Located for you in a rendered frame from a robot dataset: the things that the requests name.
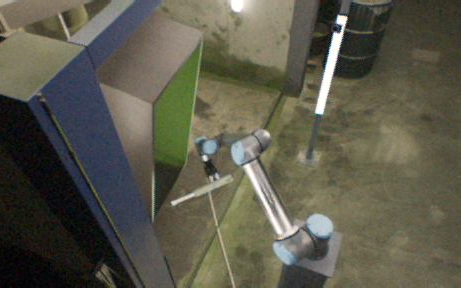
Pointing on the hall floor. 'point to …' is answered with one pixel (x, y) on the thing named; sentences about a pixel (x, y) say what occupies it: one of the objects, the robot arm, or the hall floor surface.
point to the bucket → (318, 39)
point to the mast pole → (318, 113)
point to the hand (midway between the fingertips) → (216, 183)
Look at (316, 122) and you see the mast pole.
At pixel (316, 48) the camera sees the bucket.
